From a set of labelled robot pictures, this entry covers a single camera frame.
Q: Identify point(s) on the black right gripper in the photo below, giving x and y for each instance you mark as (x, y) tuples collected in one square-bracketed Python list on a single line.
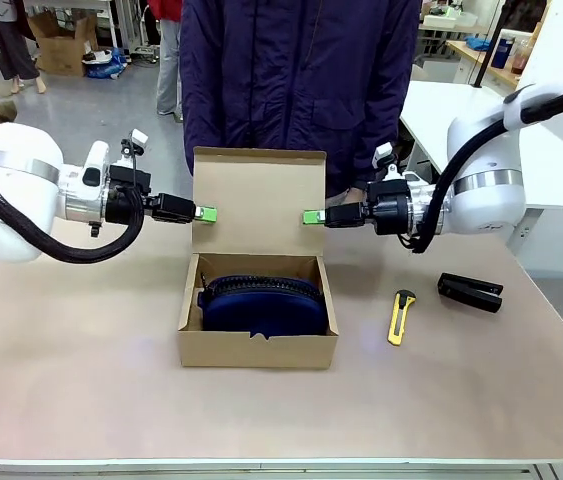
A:
[(388, 207)]

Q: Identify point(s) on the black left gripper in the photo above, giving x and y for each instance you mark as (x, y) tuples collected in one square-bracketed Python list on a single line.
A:
[(121, 205)]

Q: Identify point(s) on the navy zippered pouch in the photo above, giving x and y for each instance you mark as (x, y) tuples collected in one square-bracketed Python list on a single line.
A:
[(261, 310)]

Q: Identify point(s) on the brown cardboard box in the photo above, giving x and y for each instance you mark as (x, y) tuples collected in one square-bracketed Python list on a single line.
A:
[(261, 350)]

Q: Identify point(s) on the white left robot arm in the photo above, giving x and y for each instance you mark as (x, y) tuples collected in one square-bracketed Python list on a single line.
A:
[(11, 165)]

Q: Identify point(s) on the person's left forearm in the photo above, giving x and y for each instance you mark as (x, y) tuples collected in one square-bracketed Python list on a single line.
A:
[(381, 100)]

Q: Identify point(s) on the person's left hand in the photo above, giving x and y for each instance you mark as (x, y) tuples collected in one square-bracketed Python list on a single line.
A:
[(353, 195)]

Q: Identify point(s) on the yellow utility knife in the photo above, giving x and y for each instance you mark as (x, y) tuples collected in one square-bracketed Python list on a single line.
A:
[(396, 325)]

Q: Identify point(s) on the black stapler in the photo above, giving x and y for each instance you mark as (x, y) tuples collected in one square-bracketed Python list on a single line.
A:
[(471, 294)]

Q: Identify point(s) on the person in navy jacket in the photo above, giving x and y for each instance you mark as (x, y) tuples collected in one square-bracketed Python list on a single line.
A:
[(301, 75)]

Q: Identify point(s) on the bystander in red jacket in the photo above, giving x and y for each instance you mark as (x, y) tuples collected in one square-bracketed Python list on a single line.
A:
[(168, 60)]

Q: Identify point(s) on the blue plastic bag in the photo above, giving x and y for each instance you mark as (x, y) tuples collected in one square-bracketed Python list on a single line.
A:
[(108, 65)]

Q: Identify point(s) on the beige chair back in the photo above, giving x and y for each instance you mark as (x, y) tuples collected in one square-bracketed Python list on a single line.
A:
[(421, 72)]

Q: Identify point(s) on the open cardboard carton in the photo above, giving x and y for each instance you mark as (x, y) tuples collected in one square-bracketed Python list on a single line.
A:
[(61, 50)]

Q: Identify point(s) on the wooden workbench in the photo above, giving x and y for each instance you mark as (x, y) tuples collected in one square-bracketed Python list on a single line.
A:
[(461, 50)]

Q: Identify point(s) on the black pole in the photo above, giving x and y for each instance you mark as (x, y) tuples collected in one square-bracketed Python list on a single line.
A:
[(483, 55)]

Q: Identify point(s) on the teal cloth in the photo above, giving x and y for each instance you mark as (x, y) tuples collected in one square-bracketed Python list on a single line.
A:
[(476, 42)]

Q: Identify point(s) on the white plastic container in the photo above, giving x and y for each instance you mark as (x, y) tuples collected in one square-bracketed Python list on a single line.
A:
[(451, 20)]

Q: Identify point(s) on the blue bottle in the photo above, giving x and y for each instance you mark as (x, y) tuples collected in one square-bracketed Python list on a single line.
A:
[(501, 50)]

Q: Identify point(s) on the bystander in dark trousers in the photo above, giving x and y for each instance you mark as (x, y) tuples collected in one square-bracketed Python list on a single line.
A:
[(11, 45)]

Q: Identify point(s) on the amber bottle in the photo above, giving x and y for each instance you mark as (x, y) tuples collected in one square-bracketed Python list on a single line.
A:
[(521, 57)]

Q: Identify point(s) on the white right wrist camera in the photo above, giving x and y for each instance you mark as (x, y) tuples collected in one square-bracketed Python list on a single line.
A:
[(383, 152)]

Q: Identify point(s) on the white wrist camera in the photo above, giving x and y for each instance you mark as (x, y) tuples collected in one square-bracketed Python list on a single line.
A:
[(383, 152), (139, 137)]

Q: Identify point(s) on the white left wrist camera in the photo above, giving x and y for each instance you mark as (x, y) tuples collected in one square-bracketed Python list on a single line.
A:
[(139, 137)]

